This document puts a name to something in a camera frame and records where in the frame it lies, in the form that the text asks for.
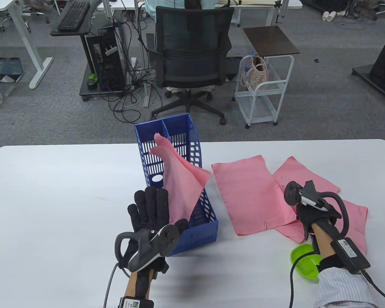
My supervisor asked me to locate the grey controller on glove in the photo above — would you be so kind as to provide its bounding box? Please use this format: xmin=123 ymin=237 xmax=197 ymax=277
xmin=115 ymin=224 xmax=180 ymax=273
xmin=284 ymin=180 xmax=350 ymax=238

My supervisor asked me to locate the black right cable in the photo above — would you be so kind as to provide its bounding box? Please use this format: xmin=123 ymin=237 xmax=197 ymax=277
xmin=288 ymin=251 xmax=385 ymax=308

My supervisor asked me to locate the brown side table top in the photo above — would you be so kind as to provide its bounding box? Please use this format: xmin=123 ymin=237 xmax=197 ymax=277
xmin=243 ymin=25 xmax=300 ymax=58

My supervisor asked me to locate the pink and clear bag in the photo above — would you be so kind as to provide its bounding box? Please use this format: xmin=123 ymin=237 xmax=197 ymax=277
xmin=239 ymin=54 xmax=270 ymax=91

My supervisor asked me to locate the grey controller on right glove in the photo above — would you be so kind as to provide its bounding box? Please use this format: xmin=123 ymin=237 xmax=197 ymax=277
xmin=284 ymin=180 xmax=350 ymax=238

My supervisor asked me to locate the person's left hand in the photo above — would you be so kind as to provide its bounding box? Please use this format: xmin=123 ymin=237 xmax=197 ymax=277
xmin=121 ymin=186 xmax=190 ymax=274

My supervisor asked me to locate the dark box on floor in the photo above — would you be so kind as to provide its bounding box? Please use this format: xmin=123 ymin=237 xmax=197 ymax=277
xmin=0 ymin=57 xmax=24 ymax=83

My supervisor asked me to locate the pink cloth with small slit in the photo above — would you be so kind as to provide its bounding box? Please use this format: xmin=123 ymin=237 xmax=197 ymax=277
xmin=275 ymin=199 xmax=369 ymax=255

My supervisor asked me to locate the black stand with flat base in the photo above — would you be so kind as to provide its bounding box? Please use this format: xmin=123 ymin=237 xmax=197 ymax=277
xmin=351 ymin=30 xmax=385 ymax=106

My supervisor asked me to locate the person's right hand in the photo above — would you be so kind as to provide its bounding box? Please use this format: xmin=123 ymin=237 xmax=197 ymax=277
xmin=296 ymin=205 xmax=342 ymax=241

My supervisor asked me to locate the white desk with angled legs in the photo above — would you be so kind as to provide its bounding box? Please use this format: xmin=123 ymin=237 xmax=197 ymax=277
xmin=0 ymin=0 xmax=54 ymax=115

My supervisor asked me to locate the grey controller on left glove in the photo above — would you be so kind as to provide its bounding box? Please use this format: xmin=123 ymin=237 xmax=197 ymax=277
xmin=115 ymin=224 xmax=180 ymax=273

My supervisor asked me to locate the person's left forearm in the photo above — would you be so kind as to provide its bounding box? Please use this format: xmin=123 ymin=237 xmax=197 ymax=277
xmin=123 ymin=269 xmax=154 ymax=302

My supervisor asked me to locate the black keyboard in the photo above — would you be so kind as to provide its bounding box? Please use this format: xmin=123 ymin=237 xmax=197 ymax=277
xmin=57 ymin=0 xmax=91 ymax=32

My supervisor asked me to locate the black mesh office chair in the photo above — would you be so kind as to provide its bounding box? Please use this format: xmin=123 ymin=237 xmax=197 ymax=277
xmin=146 ymin=6 xmax=235 ymax=126

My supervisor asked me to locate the thin grey left cable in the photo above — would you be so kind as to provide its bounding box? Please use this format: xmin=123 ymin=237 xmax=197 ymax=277
xmin=103 ymin=262 xmax=120 ymax=308

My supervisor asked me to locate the blue plastic slotted basket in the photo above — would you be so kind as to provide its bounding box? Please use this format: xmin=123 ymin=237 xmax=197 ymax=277
xmin=134 ymin=113 xmax=219 ymax=257

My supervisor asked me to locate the person's right forearm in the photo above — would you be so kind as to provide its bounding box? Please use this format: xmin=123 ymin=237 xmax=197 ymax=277
xmin=311 ymin=221 xmax=377 ymax=308

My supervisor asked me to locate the white wheeled cart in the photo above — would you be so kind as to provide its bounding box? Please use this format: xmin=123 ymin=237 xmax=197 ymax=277
xmin=234 ymin=54 xmax=295 ymax=129

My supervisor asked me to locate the black keyboard stand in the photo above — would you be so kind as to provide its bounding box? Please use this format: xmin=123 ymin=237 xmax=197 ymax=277
xmin=50 ymin=0 xmax=129 ymax=102

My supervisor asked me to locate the large flat pink cloth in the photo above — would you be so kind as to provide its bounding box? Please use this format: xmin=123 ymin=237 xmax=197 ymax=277
xmin=211 ymin=155 xmax=298 ymax=236

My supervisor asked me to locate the tangle of black cables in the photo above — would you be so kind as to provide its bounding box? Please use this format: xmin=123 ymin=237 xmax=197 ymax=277
xmin=98 ymin=0 xmax=164 ymax=124

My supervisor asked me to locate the black computer tower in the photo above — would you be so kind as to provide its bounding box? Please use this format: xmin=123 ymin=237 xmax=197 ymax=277
xmin=85 ymin=30 xmax=126 ymax=94

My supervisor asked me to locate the pink cloth with curled corner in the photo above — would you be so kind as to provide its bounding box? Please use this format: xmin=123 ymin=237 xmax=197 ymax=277
xmin=149 ymin=133 xmax=211 ymax=225

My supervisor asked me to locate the green plastic bowl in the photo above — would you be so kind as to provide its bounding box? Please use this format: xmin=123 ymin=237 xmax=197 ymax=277
xmin=290 ymin=244 xmax=322 ymax=281

